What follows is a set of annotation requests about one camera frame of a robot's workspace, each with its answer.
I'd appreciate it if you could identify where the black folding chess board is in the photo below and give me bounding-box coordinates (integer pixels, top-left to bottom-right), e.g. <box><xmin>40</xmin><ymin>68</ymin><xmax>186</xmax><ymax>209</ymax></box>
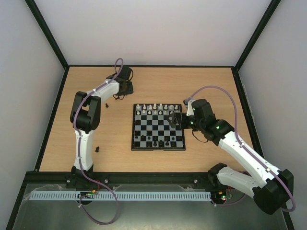
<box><xmin>131</xmin><ymin>103</ymin><xmax>186</xmax><ymax>151</ymax></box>

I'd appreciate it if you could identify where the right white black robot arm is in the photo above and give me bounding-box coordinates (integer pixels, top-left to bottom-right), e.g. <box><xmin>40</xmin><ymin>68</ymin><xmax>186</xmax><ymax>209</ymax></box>
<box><xmin>167</xmin><ymin>99</ymin><xmax>294</xmax><ymax>215</ymax></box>

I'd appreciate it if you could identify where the black aluminium frame rail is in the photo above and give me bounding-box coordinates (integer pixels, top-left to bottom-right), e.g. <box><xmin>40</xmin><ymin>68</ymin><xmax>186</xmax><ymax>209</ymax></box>
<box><xmin>24</xmin><ymin>171</ymin><xmax>279</xmax><ymax>190</ymax></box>

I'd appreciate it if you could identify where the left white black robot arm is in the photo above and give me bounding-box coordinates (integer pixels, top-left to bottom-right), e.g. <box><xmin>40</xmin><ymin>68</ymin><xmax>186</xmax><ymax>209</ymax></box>
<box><xmin>70</xmin><ymin>66</ymin><xmax>133</xmax><ymax>181</ymax></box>

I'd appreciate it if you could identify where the light blue slotted cable duct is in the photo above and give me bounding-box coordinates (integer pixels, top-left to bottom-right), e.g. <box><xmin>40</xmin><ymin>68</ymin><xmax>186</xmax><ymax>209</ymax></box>
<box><xmin>29</xmin><ymin>191</ymin><xmax>211</xmax><ymax>201</ymax></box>

